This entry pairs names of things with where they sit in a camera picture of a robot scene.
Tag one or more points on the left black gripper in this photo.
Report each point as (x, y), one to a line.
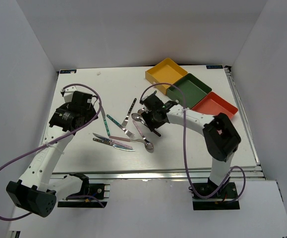
(90, 113)

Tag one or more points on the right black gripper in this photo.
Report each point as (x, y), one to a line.
(145, 116)

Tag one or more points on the pink handled spoon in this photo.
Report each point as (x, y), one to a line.
(148, 145)

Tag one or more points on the green handled fork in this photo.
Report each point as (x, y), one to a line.
(127, 132)

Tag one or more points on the dark handled fork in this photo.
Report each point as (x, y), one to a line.
(125, 121)

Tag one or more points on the dark handled spoon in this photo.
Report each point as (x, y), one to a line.
(140, 111)

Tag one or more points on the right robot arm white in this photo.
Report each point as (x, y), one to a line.
(221, 137)

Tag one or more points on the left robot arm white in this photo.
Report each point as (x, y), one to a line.
(32, 192)

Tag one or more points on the left blue table label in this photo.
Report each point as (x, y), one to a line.
(67, 71)

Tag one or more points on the blue table label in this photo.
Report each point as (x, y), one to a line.
(214, 67)
(67, 71)

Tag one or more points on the green container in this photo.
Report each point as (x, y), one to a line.
(193, 89)

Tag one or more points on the yellow container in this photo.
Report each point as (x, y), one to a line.
(167, 71)

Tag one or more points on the orange container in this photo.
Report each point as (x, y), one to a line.
(213, 104)

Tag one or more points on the right blue table label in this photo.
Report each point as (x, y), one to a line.
(214, 67)

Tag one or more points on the pink handled fork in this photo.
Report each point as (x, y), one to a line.
(127, 139)

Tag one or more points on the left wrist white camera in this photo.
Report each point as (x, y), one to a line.
(67, 93)

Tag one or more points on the green handled knife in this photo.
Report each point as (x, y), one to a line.
(105, 122)

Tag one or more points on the pink handled knife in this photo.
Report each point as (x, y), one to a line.
(113, 141)

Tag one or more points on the dark handled knife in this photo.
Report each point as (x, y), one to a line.
(113, 145)

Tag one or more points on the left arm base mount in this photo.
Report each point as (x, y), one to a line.
(83, 196)

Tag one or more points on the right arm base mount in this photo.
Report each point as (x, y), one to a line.
(223, 200)

